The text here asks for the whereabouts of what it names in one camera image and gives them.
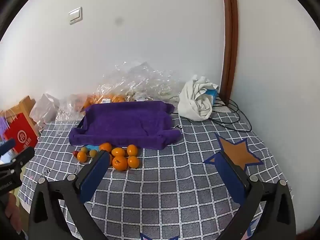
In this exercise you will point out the large orange mandarin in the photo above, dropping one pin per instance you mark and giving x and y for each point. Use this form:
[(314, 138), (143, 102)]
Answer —
[(120, 163)]

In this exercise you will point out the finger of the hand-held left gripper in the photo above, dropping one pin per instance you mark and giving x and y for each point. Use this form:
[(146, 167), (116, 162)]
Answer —
[(22, 156), (6, 147)]

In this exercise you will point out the large clear plastic bag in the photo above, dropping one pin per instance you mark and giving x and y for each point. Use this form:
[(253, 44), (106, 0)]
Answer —
[(142, 82)]

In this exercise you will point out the white light switch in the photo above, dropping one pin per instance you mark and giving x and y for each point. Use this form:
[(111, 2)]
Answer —
[(75, 15)]

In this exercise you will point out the person's left hand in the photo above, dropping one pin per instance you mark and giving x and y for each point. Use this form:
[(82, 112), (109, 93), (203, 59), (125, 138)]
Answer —
[(13, 210)]

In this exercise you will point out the small yellowish fruit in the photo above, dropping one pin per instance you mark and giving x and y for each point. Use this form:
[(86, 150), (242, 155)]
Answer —
[(93, 153)]

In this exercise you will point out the small black clip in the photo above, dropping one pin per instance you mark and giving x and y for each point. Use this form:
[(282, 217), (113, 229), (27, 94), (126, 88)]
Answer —
[(178, 127)]

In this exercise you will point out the white plastic bag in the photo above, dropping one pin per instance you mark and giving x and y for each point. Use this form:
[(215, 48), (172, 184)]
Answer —
[(45, 107)]

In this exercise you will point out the purple towel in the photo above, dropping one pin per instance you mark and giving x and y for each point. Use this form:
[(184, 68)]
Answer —
[(125, 122)]

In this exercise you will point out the bagged oranges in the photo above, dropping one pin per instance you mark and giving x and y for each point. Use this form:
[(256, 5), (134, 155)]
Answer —
[(112, 98)]

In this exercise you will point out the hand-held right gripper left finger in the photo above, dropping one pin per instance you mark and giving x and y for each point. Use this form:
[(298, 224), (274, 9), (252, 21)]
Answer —
[(96, 170)]

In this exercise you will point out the blue box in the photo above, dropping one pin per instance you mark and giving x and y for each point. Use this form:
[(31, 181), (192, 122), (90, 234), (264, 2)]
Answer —
[(212, 95)]

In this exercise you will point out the crumpled clear plastic bag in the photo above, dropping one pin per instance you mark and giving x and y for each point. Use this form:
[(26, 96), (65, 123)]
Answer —
[(68, 107)]

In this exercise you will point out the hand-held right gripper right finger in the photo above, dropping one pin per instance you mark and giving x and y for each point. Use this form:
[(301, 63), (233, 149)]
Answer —
[(230, 175)]

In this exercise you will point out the purple bag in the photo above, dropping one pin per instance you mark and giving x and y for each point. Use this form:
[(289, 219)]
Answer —
[(2, 127)]

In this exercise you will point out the brown wooden door frame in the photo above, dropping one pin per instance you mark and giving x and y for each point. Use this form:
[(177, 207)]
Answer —
[(231, 42)]

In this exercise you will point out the white towel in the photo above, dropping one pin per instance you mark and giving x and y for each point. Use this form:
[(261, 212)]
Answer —
[(192, 102)]

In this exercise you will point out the red paper bag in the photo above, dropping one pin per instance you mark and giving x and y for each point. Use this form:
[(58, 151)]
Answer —
[(21, 135)]

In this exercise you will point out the small green fruit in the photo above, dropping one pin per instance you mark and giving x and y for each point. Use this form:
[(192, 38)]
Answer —
[(84, 149)]

